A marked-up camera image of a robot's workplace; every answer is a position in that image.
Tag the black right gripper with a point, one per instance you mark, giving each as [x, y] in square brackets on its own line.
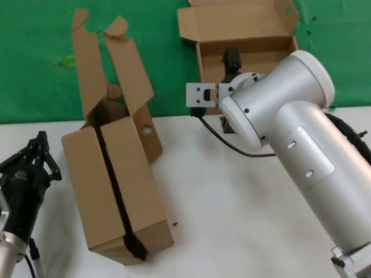
[232, 60]

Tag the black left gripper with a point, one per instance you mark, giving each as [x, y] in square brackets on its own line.
[23, 197]

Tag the small brown cardboard box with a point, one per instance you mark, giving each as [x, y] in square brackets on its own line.
[237, 17]

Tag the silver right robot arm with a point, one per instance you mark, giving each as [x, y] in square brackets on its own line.
[304, 130]

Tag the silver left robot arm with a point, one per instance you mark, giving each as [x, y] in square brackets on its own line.
[8, 252]

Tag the large brown cardboard box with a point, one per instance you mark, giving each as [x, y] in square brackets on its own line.
[87, 179]

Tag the green table cloth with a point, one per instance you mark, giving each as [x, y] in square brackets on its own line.
[34, 43]

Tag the right wrist camera unit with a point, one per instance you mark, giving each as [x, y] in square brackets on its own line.
[192, 94]

